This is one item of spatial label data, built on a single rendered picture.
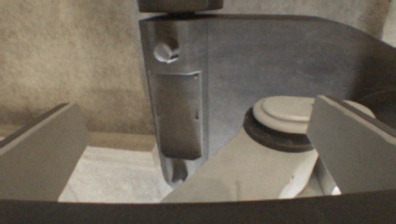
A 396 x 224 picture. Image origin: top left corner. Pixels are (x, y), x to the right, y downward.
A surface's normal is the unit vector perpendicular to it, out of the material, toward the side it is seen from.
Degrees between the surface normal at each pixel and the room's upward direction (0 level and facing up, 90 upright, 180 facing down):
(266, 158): 90
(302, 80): 0
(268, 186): 90
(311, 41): 0
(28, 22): 0
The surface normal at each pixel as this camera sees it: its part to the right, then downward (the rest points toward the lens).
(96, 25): -0.19, 0.49
